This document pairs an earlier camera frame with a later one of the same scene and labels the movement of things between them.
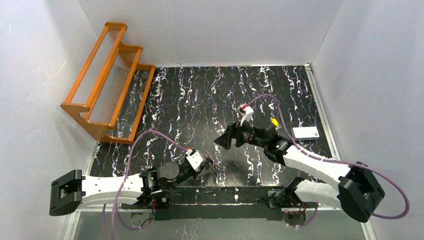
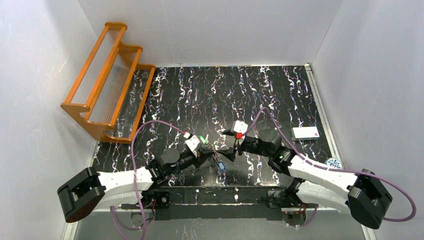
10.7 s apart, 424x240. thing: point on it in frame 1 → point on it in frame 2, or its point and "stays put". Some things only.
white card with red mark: (306, 132) stays put
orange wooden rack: (109, 96) stays put
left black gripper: (201, 167) → (201, 153)
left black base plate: (157, 200) stays put
